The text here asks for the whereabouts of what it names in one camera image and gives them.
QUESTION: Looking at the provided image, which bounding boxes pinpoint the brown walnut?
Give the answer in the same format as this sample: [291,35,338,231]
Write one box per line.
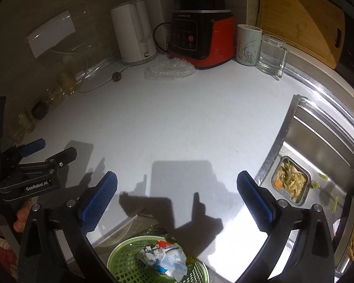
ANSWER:
[112,72,122,82]

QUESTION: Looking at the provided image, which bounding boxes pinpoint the amber glass at edge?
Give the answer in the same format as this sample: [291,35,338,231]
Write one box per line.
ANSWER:
[18,111,36,133]

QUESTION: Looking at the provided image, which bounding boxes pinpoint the white floral ceramic cup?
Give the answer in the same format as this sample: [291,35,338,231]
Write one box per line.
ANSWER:
[235,24,262,67]

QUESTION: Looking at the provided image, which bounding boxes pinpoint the white power cable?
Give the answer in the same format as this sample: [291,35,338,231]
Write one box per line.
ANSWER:
[48,48,131,93]

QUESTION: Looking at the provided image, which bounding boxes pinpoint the green plastic trash basket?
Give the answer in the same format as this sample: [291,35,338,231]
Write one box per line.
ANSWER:
[107,236,209,282]

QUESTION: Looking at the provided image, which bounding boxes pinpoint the clear glass mug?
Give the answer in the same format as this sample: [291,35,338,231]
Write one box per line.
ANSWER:
[256,34,288,80]

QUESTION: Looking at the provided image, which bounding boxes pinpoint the left hand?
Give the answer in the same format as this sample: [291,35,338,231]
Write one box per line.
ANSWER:
[0,199,32,236]

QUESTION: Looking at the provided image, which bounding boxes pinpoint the small dark round cup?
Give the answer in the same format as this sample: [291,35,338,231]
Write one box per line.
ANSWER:
[30,100,49,120]

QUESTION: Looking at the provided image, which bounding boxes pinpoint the stainless steel sink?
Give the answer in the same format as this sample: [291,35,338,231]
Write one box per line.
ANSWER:
[255,95,354,277]

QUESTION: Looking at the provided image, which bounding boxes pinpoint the white paper towel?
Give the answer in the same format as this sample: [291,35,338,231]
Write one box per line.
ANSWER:
[136,245,165,266]

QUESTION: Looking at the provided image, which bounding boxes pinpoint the blue white dish cloth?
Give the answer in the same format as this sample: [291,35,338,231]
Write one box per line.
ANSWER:
[158,247,188,282]

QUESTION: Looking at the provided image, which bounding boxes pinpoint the metal food scrap container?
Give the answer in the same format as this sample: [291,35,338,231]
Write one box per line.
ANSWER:
[271,156,311,206]

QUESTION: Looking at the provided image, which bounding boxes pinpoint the red black blender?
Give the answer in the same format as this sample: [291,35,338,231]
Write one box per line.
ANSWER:
[168,0,235,69]

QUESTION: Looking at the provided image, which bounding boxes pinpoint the clear amber glass jar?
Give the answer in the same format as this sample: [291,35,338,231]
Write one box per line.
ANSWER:
[44,86,67,110]

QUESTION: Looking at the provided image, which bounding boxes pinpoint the white electric kettle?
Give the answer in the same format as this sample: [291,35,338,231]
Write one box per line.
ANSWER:
[110,0,157,66]

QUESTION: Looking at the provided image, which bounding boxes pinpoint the clear plastic bag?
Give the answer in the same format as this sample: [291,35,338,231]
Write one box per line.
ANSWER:
[144,58,196,80]

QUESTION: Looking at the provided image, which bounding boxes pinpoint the bamboo cutting board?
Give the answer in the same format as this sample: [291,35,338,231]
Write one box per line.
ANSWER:
[257,0,345,69]

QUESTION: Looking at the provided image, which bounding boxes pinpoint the black blender cable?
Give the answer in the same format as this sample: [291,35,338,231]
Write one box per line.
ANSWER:
[152,22,173,55]

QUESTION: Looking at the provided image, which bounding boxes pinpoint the amber ribbed glass cup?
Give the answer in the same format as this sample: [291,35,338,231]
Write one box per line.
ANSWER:
[57,71,78,95]

